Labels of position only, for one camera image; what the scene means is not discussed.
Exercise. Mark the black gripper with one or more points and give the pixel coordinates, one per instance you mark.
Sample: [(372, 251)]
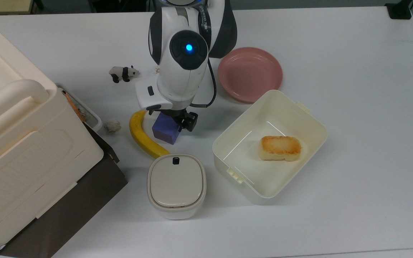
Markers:
[(176, 113)]

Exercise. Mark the toasted bread piece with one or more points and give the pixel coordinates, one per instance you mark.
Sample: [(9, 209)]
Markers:
[(280, 147)]

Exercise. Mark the light wood side table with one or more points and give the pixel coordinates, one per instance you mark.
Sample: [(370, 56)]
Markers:
[(2, 6)]

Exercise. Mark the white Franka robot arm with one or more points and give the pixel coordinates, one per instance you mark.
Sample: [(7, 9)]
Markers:
[(185, 79)]

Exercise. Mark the cream open plastic bin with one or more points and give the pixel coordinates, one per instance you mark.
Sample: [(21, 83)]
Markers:
[(242, 168)]

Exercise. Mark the yellow toy banana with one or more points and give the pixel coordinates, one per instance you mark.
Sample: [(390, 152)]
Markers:
[(140, 138)]

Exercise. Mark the purple cube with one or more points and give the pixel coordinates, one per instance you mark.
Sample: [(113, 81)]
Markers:
[(165, 132)]

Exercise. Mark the black table clamp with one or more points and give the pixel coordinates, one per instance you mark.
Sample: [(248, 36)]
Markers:
[(400, 10)]

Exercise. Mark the small beige lidded trash can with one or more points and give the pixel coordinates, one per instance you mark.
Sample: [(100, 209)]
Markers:
[(176, 182)]

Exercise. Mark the dark wood drawer cabinet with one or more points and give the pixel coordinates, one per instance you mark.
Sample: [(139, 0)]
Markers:
[(66, 215)]

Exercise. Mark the panda figurine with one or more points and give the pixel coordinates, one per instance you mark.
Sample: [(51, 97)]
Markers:
[(120, 72)]

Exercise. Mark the crumpled white paper ball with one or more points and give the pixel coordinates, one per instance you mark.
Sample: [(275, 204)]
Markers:
[(112, 125), (82, 111), (156, 71)]

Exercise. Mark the pink plate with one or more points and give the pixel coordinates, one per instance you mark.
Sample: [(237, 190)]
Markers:
[(249, 75)]

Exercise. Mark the clear tray with pencil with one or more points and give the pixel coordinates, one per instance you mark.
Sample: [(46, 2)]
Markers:
[(97, 123)]

